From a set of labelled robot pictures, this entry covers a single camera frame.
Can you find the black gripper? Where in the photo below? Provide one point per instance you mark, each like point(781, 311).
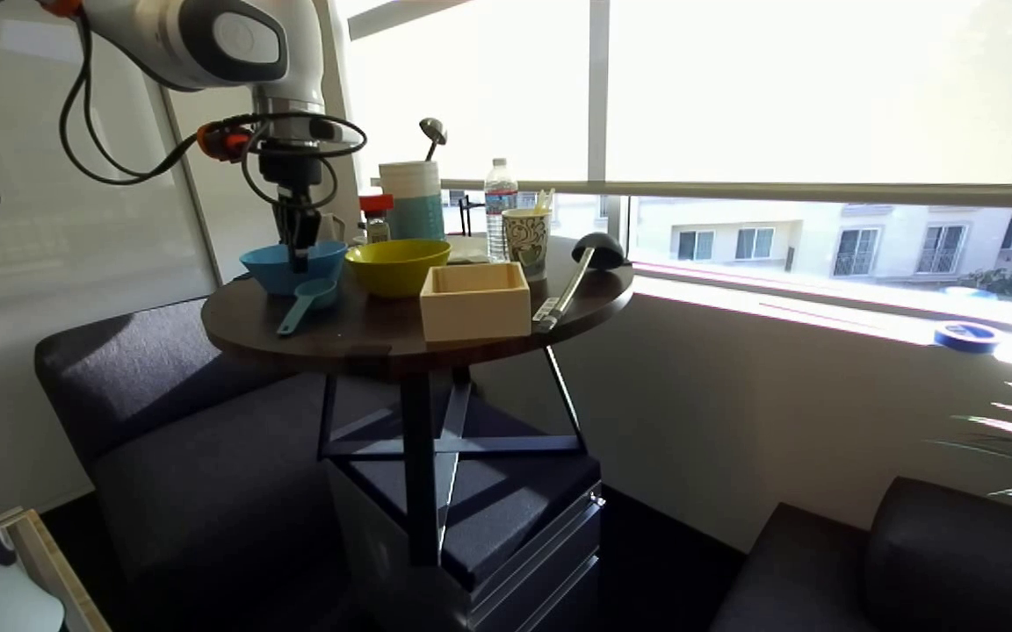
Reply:
point(292, 164)

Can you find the teal measuring cup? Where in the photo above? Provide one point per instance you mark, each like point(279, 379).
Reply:
point(309, 301)

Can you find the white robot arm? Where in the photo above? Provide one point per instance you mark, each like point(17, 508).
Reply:
point(268, 45)

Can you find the cream ceramic cup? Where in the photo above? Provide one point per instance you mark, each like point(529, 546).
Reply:
point(332, 229)

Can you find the blue plastic bowl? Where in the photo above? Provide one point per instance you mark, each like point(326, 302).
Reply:
point(275, 275)

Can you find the yellow plastic bowl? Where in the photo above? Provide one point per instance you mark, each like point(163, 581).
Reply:
point(396, 267)

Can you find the metal spoon in canister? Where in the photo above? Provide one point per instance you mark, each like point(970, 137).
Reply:
point(434, 134)

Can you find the patterned paper cup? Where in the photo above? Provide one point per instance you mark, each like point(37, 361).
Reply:
point(524, 231)

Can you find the red lidded jar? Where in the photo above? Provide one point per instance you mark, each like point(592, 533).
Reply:
point(375, 216)

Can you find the white and teal canister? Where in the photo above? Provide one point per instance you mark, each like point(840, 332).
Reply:
point(415, 199)

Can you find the light wooden box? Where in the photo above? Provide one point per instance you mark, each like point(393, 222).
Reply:
point(475, 302)

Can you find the round dark wooden table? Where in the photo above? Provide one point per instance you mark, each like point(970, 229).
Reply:
point(386, 339)

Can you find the clear water bottle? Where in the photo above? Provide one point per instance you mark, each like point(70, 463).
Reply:
point(501, 199)

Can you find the black ladle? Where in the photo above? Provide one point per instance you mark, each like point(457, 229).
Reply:
point(592, 253)

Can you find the dark grey sofa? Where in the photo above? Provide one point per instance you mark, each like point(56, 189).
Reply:
point(205, 470)

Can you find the blue drawer cabinet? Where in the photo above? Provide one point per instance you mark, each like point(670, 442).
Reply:
point(521, 546)

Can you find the blue tape roll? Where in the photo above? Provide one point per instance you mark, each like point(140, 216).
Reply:
point(968, 339)

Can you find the black armchair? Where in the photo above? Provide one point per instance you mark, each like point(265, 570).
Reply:
point(933, 559)

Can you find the wooden frame board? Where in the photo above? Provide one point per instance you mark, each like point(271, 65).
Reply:
point(52, 570)

